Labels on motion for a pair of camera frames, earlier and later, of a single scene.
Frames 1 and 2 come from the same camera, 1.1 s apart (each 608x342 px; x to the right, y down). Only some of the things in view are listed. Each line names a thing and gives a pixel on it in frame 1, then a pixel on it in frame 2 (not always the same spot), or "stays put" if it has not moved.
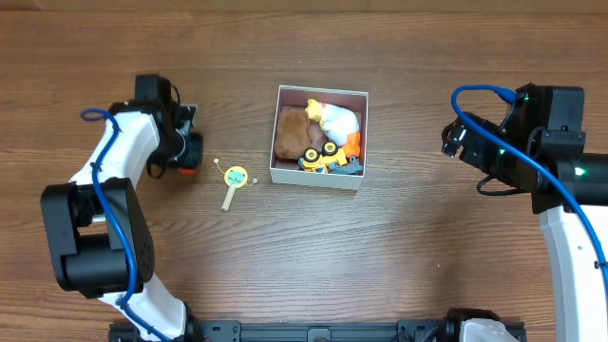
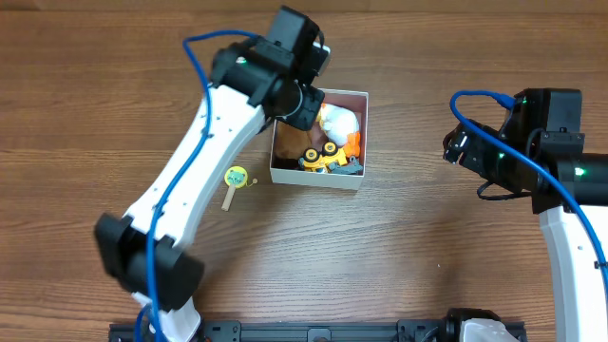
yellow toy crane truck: [330, 160] stays put
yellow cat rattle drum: [237, 177] stays put
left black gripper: [191, 151] to [307, 110]
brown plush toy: [294, 136] stays put
